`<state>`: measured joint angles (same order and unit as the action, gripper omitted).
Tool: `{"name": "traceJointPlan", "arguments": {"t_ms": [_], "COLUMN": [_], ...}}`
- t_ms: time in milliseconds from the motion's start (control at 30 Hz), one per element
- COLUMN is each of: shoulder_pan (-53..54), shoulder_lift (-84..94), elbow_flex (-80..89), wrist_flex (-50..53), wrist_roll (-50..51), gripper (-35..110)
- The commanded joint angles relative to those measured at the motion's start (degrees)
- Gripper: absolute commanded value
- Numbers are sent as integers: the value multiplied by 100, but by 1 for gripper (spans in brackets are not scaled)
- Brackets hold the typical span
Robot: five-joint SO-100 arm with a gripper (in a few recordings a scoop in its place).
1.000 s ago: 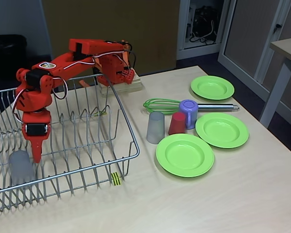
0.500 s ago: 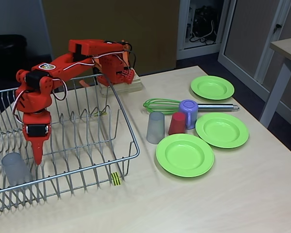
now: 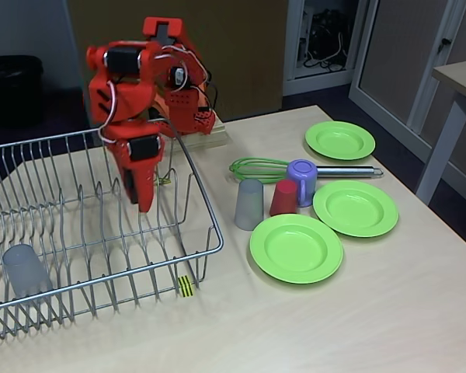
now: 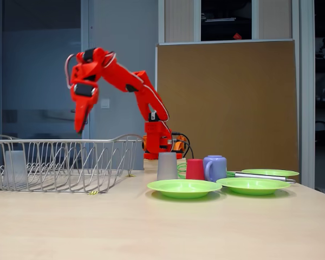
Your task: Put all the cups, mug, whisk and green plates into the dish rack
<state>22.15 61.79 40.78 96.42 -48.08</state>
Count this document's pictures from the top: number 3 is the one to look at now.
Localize brown cork board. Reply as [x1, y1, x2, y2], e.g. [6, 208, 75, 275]
[68, 0, 288, 129]

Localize black trash bin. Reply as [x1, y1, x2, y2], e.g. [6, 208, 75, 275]
[0, 55, 46, 127]

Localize grey translucent plastic cup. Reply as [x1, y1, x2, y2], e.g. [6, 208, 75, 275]
[2, 243, 54, 302]
[234, 177, 265, 231]

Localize red plastic cup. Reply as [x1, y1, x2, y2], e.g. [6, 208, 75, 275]
[269, 179, 299, 218]

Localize white tambour door cabinet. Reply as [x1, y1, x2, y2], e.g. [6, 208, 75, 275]
[282, 0, 466, 183]

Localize metal wire dish rack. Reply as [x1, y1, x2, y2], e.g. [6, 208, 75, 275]
[0, 116, 225, 343]

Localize beige side table grey leg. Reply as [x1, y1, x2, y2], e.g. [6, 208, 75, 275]
[415, 58, 466, 207]

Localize tangled cables in cabinet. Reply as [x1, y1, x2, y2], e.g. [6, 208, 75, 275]
[302, 9, 350, 73]

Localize black power cable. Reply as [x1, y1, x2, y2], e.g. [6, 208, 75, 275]
[207, 83, 219, 113]

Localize white gripper servo cable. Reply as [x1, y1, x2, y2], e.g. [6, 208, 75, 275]
[98, 79, 120, 145]

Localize green plastic plate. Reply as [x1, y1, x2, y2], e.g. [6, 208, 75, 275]
[249, 214, 344, 286]
[312, 180, 400, 239]
[304, 120, 377, 161]

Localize green whisk metal handle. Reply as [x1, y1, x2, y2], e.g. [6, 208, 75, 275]
[228, 157, 384, 183]

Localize purple plastic mug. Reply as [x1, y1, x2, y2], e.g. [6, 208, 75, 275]
[286, 159, 318, 207]

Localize wooden base block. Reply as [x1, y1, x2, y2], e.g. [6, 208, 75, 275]
[158, 116, 228, 156]

